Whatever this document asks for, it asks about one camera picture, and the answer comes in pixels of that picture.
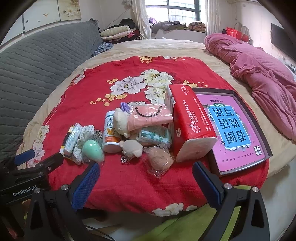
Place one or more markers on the pink cloth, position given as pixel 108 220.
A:
pixel 141 116

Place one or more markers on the cream plush bear purple dress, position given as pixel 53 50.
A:
pixel 120 119

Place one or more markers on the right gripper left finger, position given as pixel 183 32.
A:
pixel 52 214

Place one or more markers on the black wall television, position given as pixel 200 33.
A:
pixel 281 40

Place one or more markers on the window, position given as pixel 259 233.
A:
pixel 184 11

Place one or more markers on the grey tray with pink book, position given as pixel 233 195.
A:
pixel 241 142

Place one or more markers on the blue patterned pillow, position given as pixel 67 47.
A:
pixel 103 47

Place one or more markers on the green floral tissue pack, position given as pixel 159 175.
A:
pixel 155 135

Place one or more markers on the white yellow packet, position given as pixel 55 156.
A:
pixel 70 140

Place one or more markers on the white floral scrunchie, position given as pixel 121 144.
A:
pixel 86 133

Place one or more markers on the wall painting panels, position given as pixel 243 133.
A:
pixel 42 13

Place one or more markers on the red tissue box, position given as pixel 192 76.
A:
pixel 192 133

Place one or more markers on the white orange supplement bottle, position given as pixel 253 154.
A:
pixel 111 137

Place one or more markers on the white curtain left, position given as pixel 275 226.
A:
pixel 141 18

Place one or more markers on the white curtain right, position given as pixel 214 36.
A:
pixel 213 17

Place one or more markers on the peach sponge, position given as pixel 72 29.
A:
pixel 159 160

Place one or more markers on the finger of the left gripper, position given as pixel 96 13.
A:
pixel 24 157

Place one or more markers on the red gift bags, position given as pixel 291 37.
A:
pixel 239 31

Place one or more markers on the clothes on window sill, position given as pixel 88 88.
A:
pixel 197 26

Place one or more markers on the beige bed sheet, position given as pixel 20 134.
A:
pixel 283 149

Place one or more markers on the mint green sponge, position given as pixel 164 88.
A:
pixel 92 151

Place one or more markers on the pink quilted comforter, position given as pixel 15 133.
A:
pixel 272 84

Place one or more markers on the cream plush bear pink dress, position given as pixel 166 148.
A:
pixel 131 148

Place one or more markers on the stack of folded blankets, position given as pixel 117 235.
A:
pixel 119 34

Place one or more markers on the grey quilted headboard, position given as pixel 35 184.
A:
pixel 33 67

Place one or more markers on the white curtain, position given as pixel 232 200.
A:
pixel 213 17
pixel 141 18

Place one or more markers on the leopard print scrunchie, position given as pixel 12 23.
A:
pixel 98 137

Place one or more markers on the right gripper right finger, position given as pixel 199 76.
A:
pixel 252 221

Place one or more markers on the red floral blanket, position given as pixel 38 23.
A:
pixel 136 80

